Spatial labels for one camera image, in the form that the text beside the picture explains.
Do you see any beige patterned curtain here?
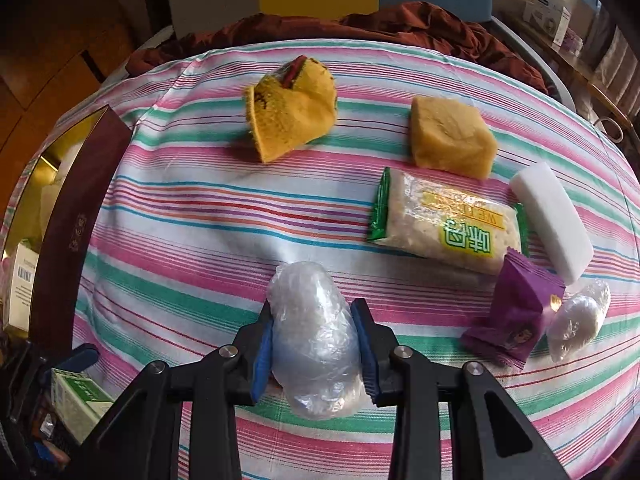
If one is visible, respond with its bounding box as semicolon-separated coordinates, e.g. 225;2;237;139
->
585;5;640;126

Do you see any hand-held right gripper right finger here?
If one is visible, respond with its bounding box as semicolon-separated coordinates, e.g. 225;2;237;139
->
350;298;571;480

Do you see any small purple pack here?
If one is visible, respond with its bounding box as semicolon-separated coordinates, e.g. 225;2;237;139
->
562;27;586;56

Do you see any green cracker packet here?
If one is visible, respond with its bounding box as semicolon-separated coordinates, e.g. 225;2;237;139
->
366;166;530;276

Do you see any yellow sponge block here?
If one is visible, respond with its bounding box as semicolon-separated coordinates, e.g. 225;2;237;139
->
410;96;498;180

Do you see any purple snack packet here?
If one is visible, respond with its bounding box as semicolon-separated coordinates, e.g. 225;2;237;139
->
460;247;567;368

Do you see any white sponge block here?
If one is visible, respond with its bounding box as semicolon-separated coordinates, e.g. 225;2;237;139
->
509;162;593;285

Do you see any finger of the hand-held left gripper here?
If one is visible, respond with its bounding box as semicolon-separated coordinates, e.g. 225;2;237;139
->
32;440;66;468
52;344;100;373

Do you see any wooden wardrobe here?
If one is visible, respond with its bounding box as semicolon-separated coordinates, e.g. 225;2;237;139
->
0;0;151;196

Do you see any clear plastic ball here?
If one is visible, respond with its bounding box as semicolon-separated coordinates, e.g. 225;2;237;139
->
266;260;362;420
547;280;612;363

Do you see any rust brown blanket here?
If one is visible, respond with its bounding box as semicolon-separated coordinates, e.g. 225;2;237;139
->
125;1;551;95

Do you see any pink green striped cloth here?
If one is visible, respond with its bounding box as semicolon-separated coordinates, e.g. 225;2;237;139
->
0;40;640;480

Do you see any white cable loop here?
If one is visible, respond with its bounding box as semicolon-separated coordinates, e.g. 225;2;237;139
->
594;116;626;143

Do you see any maroon tin box gold inside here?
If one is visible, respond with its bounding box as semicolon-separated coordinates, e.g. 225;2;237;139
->
0;105;133;346

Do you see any wooden desk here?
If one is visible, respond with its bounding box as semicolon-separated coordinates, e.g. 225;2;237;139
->
505;10;640;151

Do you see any green white small box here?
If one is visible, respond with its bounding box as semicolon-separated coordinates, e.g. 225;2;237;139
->
51;368;115;443

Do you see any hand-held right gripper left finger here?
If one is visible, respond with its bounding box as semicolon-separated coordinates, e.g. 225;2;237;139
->
75;302;275;480

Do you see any yellow knitted sock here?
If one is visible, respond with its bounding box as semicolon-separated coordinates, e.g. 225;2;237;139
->
243;55;338;164

